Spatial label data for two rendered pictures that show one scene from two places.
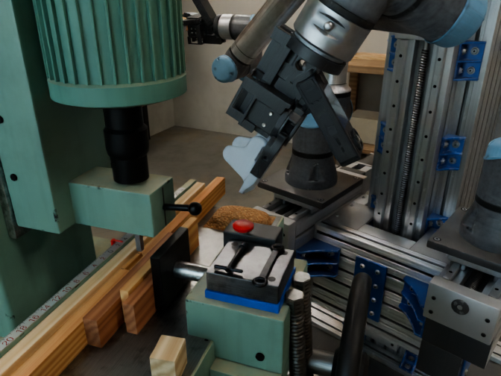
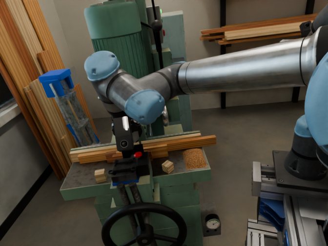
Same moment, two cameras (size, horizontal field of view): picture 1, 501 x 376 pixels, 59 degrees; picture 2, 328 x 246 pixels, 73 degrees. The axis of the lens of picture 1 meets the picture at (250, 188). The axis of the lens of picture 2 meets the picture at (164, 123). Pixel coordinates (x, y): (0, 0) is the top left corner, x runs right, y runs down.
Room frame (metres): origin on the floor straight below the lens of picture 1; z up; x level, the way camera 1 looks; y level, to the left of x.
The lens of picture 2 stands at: (0.44, -0.65, 1.49)
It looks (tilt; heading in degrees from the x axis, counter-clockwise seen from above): 28 degrees down; 72
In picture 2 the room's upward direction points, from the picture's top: 8 degrees counter-clockwise
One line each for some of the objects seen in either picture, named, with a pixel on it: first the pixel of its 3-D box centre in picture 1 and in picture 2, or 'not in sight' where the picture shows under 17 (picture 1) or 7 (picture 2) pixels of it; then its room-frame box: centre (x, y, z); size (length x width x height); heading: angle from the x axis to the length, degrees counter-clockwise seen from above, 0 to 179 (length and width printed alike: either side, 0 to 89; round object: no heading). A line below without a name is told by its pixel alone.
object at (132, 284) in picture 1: (165, 263); (142, 153); (0.58, 0.14, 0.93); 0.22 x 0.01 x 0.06; 161
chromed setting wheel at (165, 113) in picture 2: not in sight; (164, 113); (0.75, 0.26, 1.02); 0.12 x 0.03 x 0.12; 71
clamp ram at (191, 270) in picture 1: (190, 271); (133, 159); (0.53, 0.09, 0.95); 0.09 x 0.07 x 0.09; 161
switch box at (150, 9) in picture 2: not in sight; (155, 25); (0.83, 0.43, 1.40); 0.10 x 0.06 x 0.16; 71
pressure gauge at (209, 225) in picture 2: not in sight; (212, 221); (0.77, -0.11, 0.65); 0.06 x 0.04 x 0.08; 161
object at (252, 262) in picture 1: (253, 259); (131, 167); (0.51, 0.00, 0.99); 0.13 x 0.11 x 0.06; 161
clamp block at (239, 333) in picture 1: (250, 304); (133, 181); (0.50, 0.00, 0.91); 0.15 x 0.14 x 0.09; 161
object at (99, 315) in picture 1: (139, 282); (132, 153); (0.54, 0.17, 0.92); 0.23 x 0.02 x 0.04; 161
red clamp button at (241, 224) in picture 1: (243, 225); (137, 154); (0.54, 0.01, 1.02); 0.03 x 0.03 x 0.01
